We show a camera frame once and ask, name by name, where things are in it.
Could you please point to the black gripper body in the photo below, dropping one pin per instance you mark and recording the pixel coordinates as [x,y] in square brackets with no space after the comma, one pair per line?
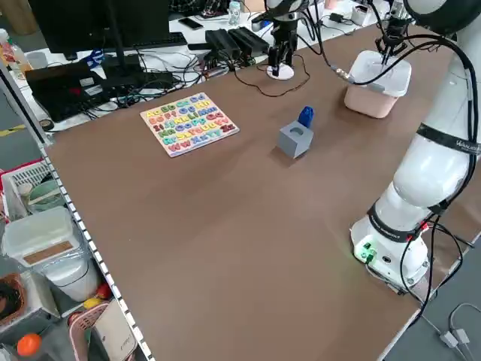
[397,27]
[285,32]

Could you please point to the white bin lid grey latches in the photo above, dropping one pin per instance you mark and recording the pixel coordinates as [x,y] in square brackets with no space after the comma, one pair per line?
[398,75]

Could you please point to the blue toy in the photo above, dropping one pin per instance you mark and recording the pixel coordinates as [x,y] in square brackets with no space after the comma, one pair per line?
[306,116]

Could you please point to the grey block with round hole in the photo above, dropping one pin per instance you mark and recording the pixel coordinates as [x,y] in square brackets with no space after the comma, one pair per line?
[291,144]

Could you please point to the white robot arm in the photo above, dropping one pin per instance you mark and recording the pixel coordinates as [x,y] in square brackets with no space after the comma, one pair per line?
[397,7]
[432,169]

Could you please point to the red toy fruit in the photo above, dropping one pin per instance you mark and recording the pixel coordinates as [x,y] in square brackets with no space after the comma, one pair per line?
[104,291]

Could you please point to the yellow toy fruit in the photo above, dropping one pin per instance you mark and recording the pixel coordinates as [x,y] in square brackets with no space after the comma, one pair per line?
[92,303]

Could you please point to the black power adapter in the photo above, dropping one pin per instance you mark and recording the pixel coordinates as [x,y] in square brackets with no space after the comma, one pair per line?
[248,37]
[221,39]

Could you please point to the small white box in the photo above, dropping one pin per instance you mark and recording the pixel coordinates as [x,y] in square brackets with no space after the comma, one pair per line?
[360,16]

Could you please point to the small black adapter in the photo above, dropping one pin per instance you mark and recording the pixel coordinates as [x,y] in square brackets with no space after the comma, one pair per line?
[336,17]

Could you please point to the light drink can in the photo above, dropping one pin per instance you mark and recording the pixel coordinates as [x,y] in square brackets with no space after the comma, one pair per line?
[234,15]

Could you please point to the black smartphone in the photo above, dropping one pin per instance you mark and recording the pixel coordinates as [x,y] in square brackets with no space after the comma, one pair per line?
[191,23]

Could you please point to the colourful alphabet puzzle board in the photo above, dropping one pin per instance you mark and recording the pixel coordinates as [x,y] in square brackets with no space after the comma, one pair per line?
[188,124]

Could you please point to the black keyboard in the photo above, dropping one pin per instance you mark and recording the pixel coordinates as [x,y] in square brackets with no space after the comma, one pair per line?
[165,39]

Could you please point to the black monitor stand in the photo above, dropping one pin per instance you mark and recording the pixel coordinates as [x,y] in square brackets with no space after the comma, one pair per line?
[119,52]

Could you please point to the black computer monitor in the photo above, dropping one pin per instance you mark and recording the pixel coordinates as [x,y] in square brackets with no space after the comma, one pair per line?
[75,22]

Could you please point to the dark tape roll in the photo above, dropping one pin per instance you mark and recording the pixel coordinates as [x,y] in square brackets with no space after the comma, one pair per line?
[46,125]

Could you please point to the white cup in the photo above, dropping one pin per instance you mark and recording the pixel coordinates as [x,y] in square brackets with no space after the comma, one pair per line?
[37,60]

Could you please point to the orange juice bottle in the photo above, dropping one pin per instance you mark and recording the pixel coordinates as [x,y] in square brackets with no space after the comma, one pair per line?
[11,52]

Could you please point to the green bowl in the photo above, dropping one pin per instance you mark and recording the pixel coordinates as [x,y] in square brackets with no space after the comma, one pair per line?
[45,195]

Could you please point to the white plastic basket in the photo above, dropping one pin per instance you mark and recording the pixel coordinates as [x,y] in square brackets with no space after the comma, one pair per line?
[26,173]

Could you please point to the clear plastic storage container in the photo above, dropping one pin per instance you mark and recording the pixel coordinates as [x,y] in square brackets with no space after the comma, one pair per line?
[37,229]

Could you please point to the white round container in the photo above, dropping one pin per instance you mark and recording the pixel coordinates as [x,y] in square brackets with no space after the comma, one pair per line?
[75,280]

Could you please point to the white plug adapter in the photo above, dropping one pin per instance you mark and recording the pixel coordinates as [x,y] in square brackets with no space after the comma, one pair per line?
[462,335]
[448,339]

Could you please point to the white cardboard box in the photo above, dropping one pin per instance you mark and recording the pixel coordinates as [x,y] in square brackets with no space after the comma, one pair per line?
[116,334]

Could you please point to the pink plastic basket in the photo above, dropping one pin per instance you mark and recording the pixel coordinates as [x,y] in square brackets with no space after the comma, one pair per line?
[80,323]

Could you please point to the brown wicker basket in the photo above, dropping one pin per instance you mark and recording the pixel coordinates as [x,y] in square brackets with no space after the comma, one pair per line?
[11,301]

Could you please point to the orange ball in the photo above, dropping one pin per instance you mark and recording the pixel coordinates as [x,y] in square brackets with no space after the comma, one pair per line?
[29,344]

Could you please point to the metal shelf rail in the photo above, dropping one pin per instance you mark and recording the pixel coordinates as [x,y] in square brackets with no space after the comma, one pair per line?
[94,252]

